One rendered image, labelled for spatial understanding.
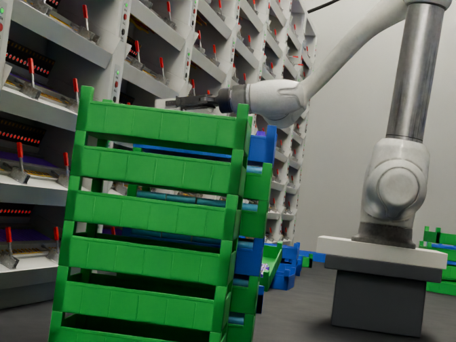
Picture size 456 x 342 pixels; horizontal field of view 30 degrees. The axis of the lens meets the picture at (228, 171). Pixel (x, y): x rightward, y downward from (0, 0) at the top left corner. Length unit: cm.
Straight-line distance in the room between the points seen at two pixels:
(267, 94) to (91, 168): 107
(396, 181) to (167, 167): 89
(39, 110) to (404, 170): 93
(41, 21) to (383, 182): 94
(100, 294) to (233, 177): 31
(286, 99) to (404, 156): 42
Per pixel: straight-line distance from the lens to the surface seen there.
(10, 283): 200
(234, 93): 252
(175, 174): 149
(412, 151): 229
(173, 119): 150
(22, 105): 193
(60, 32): 208
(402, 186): 224
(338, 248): 240
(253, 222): 180
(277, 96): 249
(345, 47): 258
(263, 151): 180
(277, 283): 336
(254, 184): 180
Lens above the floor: 30
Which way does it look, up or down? 2 degrees up
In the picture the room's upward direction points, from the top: 7 degrees clockwise
